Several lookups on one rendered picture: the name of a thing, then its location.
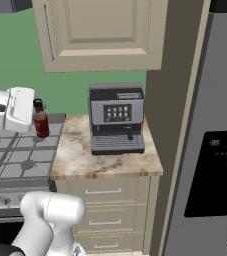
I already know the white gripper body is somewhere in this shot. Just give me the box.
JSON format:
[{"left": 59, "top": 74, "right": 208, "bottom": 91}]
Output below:
[{"left": 4, "top": 86, "right": 36, "bottom": 134}]

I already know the red condiment bottle black cap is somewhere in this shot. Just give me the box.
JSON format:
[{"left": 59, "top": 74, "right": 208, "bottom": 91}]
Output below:
[{"left": 32, "top": 98, "right": 51, "bottom": 139}]

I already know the beige fridge housing panel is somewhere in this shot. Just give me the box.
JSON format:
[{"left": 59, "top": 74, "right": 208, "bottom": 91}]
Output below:
[{"left": 144, "top": 0, "right": 213, "bottom": 256}]

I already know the grey fridge door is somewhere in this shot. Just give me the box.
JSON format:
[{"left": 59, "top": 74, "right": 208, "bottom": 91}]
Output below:
[{"left": 160, "top": 11, "right": 227, "bottom": 256}]

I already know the grey gas hob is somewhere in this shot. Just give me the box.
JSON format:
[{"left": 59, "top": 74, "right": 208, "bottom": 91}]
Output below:
[{"left": 0, "top": 112, "right": 67, "bottom": 225}]

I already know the grey coffee machine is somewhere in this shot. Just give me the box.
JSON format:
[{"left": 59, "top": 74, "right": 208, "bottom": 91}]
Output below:
[{"left": 87, "top": 82, "right": 146, "bottom": 156}]

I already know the dark grey range hood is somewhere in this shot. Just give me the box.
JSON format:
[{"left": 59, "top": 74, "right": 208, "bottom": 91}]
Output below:
[{"left": 0, "top": 0, "right": 34, "bottom": 15}]

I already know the beige drawer front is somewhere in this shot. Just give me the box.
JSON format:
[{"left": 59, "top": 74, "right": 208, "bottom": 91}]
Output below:
[
  {"left": 55, "top": 175, "right": 152, "bottom": 205},
  {"left": 72, "top": 203, "right": 147, "bottom": 233},
  {"left": 74, "top": 231, "right": 146, "bottom": 255}
]

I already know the silver cupboard door handle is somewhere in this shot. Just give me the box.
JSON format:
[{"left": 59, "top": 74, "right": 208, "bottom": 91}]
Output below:
[{"left": 40, "top": 3, "right": 55, "bottom": 62}]

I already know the beige wall cupboard door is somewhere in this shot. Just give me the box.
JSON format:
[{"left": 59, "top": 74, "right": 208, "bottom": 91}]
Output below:
[{"left": 31, "top": 0, "right": 170, "bottom": 73}]

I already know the silver drawer handle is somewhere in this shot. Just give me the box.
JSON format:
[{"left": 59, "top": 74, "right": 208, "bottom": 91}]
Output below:
[
  {"left": 84, "top": 187, "right": 123, "bottom": 196},
  {"left": 93, "top": 242, "right": 120, "bottom": 250},
  {"left": 88, "top": 218, "right": 123, "bottom": 227}
]

